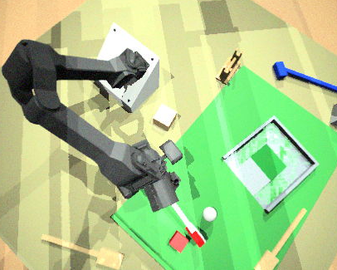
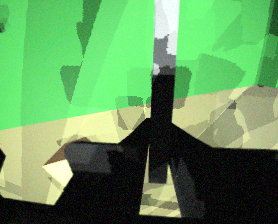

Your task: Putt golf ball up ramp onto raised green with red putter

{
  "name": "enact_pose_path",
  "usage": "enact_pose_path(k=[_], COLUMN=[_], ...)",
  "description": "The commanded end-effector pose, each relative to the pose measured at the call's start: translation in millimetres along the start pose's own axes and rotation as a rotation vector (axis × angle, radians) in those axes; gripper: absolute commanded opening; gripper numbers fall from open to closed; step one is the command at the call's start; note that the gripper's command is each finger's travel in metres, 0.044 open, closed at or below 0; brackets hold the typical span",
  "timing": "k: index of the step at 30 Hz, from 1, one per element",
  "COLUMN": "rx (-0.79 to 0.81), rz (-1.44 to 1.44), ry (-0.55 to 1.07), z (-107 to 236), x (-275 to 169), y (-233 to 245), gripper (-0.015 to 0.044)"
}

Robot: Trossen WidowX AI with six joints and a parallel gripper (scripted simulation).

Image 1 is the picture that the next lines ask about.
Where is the red block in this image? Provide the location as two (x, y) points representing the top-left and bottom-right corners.
(169, 230), (188, 253)

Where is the white golf ball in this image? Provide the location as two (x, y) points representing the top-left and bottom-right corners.
(203, 207), (217, 222)

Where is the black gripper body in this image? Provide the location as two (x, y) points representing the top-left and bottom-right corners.
(116, 140), (183, 199)

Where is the blue putter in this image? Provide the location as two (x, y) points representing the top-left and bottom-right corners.
(273, 61), (337, 92)

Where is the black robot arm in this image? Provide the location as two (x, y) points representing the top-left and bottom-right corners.
(2, 39), (181, 213)

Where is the green flat mat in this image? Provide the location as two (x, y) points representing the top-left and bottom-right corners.
(115, 65), (337, 270)

